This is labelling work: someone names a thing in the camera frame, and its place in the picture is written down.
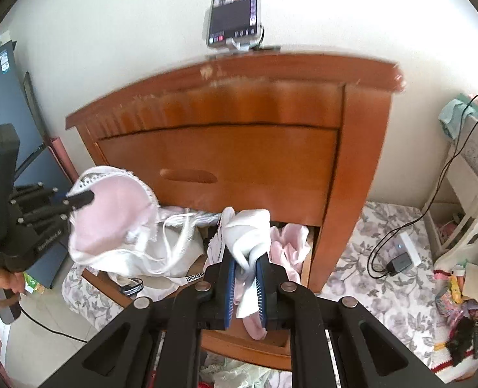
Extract pink crumpled garment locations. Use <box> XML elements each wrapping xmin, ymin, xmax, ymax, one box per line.
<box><xmin>269</xmin><ymin>223</ymin><xmax>311</xmax><ymax>284</ymax></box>

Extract brown wooden nightstand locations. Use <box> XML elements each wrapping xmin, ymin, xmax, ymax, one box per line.
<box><xmin>64</xmin><ymin>52</ymin><xmax>407</xmax><ymax>372</ymax></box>

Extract white plastic shelf rack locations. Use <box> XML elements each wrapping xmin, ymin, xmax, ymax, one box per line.
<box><xmin>423</xmin><ymin>101</ymin><xmax>478</xmax><ymax>272</ymax></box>

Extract colourful toy clutter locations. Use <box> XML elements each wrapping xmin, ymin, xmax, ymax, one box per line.
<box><xmin>434</xmin><ymin>262</ymin><xmax>478</xmax><ymax>372</ymax></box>

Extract black power adapter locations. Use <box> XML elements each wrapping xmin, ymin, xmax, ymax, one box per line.
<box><xmin>386</xmin><ymin>252</ymin><xmax>413</xmax><ymax>276</ymax></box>

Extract pink rolled mat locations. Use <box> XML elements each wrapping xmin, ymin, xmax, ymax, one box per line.
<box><xmin>50</xmin><ymin>137</ymin><xmax>79</xmax><ymax>183</ymax></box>

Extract black charging cable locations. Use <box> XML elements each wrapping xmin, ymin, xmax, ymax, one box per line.
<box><xmin>366</xmin><ymin>94</ymin><xmax>478</xmax><ymax>280</ymax></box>

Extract white pink garment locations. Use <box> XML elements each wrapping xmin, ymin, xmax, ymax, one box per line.
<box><xmin>205</xmin><ymin>207</ymin><xmax>271</xmax><ymax>341</ymax></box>

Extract smartphone on stand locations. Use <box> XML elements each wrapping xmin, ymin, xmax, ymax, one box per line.
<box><xmin>207</xmin><ymin>0</ymin><xmax>264</xmax><ymax>52</ymax></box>

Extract light green sheer garment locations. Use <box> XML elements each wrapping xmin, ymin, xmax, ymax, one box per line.
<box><xmin>200</xmin><ymin>360</ymin><xmax>271</xmax><ymax>388</ymax></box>

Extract teal cloth on shelf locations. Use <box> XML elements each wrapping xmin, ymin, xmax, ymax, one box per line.
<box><xmin>438</xmin><ymin>99</ymin><xmax>475</xmax><ymax>140</ymax></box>

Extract grey floral quilt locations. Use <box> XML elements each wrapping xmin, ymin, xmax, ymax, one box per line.
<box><xmin>60</xmin><ymin>199</ymin><xmax>458</xmax><ymax>388</ymax></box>

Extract dark blue cabinet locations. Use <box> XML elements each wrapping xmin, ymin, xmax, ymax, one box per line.
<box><xmin>0</xmin><ymin>41</ymin><xmax>77</xmax><ymax>287</ymax></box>

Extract white black-banded underwear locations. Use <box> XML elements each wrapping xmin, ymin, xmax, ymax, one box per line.
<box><xmin>107</xmin><ymin>255</ymin><xmax>207</xmax><ymax>301</ymax></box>

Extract pink white lace bra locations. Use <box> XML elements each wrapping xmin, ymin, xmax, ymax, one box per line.
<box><xmin>67</xmin><ymin>165</ymin><xmax>208</xmax><ymax>279</ymax></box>

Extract white power strip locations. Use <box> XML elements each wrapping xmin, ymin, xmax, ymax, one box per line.
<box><xmin>394</xmin><ymin>231</ymin><xmax>422</xmax><ymax>267</ymax></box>

